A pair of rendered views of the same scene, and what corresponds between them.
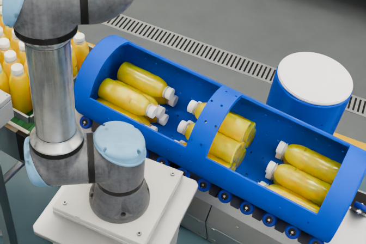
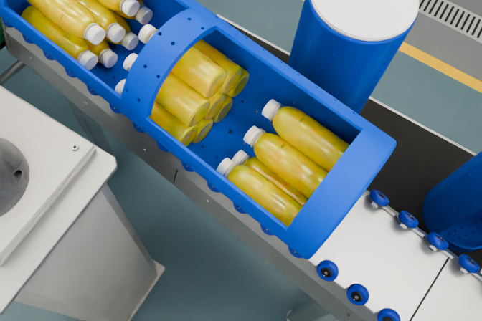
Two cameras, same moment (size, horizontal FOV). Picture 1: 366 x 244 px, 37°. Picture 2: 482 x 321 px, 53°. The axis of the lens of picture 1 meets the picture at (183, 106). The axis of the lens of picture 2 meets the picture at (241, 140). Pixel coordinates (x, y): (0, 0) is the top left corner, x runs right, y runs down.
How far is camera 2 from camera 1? 0.78 m
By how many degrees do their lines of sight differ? 20
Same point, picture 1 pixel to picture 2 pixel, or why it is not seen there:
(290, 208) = (253, 211)
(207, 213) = (174, 175)
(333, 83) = (389, 6)
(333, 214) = (308, 236)
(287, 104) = (316, 32)
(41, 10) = not seen: outside the picture
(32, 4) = not seen: outside the picture
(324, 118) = (365, 57)
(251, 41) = not seen: outside the picture
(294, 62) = not seen: outside the picture
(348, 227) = (355, 223)
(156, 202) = (34, 193)
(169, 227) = (51, 231)
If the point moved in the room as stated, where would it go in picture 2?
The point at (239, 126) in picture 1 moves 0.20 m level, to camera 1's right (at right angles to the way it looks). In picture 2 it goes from (203, 76) to (305, 103)
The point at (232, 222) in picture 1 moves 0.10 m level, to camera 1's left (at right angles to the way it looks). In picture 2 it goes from (201, 193) to (161, 182)
